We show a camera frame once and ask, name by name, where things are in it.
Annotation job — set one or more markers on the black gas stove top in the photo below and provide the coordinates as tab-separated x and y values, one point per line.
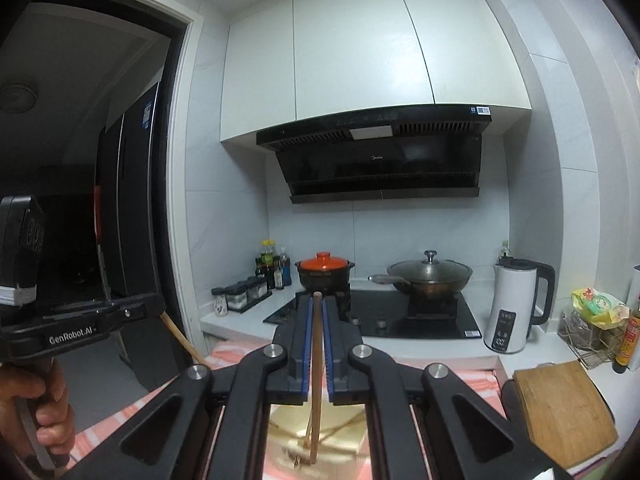
392	314

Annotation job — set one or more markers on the yellow snack bag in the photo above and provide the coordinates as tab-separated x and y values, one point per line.
600	309

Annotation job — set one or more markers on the black range hood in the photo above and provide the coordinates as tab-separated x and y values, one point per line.
385	153

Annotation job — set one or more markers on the white electric kettle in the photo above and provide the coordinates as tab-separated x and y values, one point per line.
523	298

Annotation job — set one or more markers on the black tray under board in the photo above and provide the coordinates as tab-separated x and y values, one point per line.
512	406

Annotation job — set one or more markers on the brown sauce bottle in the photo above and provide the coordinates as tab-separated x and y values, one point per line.
629	342

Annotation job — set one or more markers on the black pot with orange lid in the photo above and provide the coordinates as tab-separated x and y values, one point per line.
324	273

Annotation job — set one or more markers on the white upper cabinets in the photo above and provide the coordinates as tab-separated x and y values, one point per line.
300	59

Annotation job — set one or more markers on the cream utensil holder box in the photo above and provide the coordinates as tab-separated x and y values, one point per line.
333	445

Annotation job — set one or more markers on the wooden chopstick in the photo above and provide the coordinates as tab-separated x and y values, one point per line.
316	375
186	345

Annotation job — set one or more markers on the person's left hand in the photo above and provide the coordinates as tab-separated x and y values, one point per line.
55	417

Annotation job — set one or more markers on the wooden cutting board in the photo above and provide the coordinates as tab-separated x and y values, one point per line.
565	414

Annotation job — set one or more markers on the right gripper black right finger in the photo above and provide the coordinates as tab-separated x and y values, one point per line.
344	381

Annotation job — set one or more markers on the black wok with glass lid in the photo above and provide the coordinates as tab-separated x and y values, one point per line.
430	278

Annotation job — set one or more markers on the oil bottle behind kettle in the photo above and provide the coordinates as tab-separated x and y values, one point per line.
505	251

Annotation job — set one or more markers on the condiment bottles group corner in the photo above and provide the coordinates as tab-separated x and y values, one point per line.
273	266

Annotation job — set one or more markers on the black refrigerator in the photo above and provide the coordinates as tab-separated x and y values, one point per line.
86	90

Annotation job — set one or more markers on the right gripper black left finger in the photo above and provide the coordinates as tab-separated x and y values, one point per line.
290	383

